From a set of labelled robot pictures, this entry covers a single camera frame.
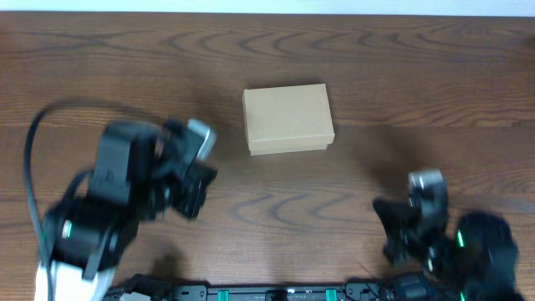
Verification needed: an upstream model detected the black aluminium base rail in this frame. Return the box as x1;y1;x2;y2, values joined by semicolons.
103;273;468;301

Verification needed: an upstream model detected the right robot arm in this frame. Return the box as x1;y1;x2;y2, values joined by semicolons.
373;196;523;301

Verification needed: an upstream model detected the brown cardboard box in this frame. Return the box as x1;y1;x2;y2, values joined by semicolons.
242;84;335;156

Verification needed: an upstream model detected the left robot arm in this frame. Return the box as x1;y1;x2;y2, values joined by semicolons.
34;119;217;300

